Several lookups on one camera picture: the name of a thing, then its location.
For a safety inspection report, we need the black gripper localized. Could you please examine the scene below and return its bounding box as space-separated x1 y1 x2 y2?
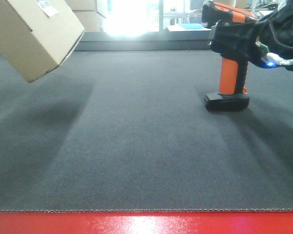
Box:
208 19 267 69

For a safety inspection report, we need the brown cardboard package box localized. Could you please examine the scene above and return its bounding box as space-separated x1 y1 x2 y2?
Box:
0 0 84 83

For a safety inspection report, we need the stacked cardboard box with black panel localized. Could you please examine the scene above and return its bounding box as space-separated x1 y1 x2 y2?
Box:
73 11 106 32

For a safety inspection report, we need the orange black scanner gun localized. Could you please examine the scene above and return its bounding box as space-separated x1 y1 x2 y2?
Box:
202 0 257 111

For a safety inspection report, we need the white barcode label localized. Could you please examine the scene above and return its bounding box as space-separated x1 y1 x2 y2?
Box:
35 0 59 17

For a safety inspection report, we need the upper stacked cardboard box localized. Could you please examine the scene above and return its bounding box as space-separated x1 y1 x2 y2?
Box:
65 0 108 18

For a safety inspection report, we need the white cable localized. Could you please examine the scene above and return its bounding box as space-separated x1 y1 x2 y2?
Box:
266 53 293 66

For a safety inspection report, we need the dark grey conveyor belt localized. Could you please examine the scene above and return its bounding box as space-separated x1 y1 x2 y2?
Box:
0 51 293 212

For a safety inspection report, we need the red metal conveyor frame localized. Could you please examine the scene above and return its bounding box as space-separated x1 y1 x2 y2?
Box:
0 212 293 234

